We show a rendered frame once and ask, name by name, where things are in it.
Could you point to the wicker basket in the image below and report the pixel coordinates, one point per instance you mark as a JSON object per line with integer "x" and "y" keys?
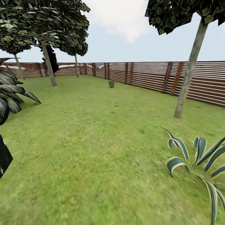
{"x": 111, "y": 84}

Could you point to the bush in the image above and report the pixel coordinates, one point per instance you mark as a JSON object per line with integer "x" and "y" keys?
{"x": 209, "y": 157}
{"x": 8, "y": 90}

